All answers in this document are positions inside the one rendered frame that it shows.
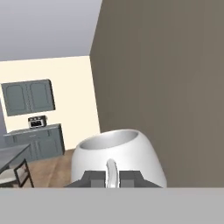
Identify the white mug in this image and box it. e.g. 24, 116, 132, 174
70, 129, 168, 189

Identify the grey base cabinet run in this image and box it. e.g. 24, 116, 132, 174
3, 122, 66, 163

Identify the grey dining counter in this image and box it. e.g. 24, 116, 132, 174
0, 143, 32, 173

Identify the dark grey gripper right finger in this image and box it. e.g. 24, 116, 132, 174
118, 171, 163, 188

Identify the grey wall cabinet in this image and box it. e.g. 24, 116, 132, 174
0, 78, 56, 117

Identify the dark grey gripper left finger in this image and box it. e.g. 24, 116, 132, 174
64, 171, 107, 188

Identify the black frame stool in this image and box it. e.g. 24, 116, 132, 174
0, 157, 35, 188

